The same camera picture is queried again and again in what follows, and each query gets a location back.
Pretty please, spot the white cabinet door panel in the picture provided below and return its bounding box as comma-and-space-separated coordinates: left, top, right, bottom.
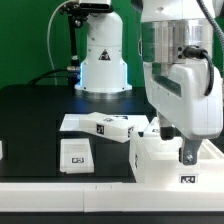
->
60, 138, 94, 174

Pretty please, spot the flat white base sheet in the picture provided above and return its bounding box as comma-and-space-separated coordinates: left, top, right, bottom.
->
60, 113, 149, 132

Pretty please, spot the white front fence bar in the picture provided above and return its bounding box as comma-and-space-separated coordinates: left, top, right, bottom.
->
0, 183, 224, 212

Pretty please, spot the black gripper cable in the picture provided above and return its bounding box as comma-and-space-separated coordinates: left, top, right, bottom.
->
182, 0, 224, 97

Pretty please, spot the small white cabinet panel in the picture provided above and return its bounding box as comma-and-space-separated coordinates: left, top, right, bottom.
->
143, 117, 160, 137

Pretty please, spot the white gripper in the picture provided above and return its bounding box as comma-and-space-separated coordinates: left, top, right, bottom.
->
143, 60, 223, 165

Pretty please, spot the black cable bundle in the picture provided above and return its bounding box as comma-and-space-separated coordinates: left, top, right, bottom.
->
27, 68, 81, 86

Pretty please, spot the white cabinet body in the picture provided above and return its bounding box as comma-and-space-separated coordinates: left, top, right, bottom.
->
129, 132, 224, 185

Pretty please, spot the white cabinet top block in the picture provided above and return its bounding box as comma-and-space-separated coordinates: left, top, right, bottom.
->
79, 112, 136, 143

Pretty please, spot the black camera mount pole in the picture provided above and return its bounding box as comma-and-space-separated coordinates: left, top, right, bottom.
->
59, 2, 87, 87

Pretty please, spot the white left edge block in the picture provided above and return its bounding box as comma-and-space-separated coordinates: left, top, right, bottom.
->
0, 140, 3, 160

